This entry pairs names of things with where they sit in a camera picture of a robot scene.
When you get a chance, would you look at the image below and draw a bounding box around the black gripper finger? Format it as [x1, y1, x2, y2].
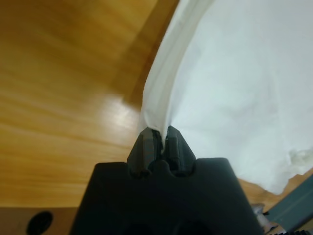
[163, 124, 196, 177]
[126, 128, 158, 177]

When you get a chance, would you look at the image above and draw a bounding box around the white t-shirt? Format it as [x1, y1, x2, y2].
[136, 0, 313, 196]

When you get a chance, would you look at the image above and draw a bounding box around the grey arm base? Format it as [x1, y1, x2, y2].
[266, 168, 313, 233]

